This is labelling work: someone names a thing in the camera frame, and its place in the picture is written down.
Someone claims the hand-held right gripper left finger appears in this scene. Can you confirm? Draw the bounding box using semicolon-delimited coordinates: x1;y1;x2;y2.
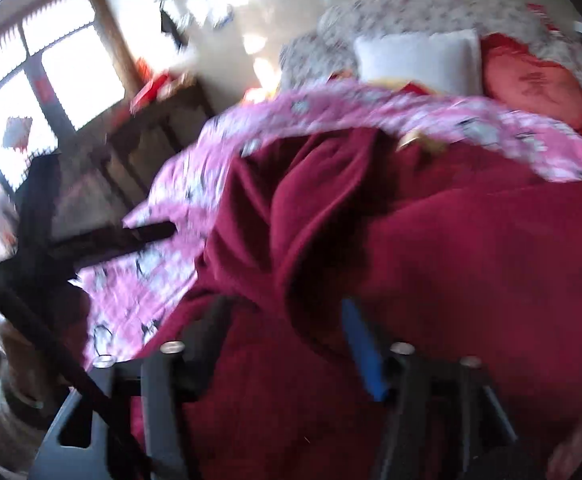
30;298;234;480

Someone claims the black cable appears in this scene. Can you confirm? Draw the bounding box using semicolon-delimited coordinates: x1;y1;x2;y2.
0;254;152;480

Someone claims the red box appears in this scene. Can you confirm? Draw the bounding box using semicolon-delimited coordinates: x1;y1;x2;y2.
130;71;194;112

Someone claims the red paper window decoration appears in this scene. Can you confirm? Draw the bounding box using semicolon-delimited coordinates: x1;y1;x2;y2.
2;116;34;150

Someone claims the maroon fleece garment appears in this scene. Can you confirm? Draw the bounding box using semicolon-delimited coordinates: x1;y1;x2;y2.
136;127;582;480

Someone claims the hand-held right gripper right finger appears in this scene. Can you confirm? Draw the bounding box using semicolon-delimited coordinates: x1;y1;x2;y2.
341;299;518;480

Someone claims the black wall fixture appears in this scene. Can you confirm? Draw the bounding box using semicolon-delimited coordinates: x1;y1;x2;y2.
159;0;192;48

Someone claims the window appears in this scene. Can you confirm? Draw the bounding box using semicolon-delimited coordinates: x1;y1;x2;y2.
0;0;128;266

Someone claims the white pillow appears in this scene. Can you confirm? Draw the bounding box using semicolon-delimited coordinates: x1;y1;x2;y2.
353;29;484;97

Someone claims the floral quilt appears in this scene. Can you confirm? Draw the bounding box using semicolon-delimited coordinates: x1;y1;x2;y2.
278;0;582;93

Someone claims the red pillow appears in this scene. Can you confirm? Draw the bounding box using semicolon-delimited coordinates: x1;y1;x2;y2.
481;32;582;141

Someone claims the wooden cabinet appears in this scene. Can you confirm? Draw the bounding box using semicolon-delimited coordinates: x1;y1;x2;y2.
58;77;218;246

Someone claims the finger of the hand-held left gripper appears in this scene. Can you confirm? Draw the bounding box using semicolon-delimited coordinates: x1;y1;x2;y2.
68;239;174;272
53;223;178;253

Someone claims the pink printed bedsheet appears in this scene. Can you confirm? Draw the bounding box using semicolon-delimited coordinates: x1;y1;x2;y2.
78;82;582;361

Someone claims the person's left forearm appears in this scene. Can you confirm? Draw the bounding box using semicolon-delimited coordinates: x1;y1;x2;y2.
0;319;74;476

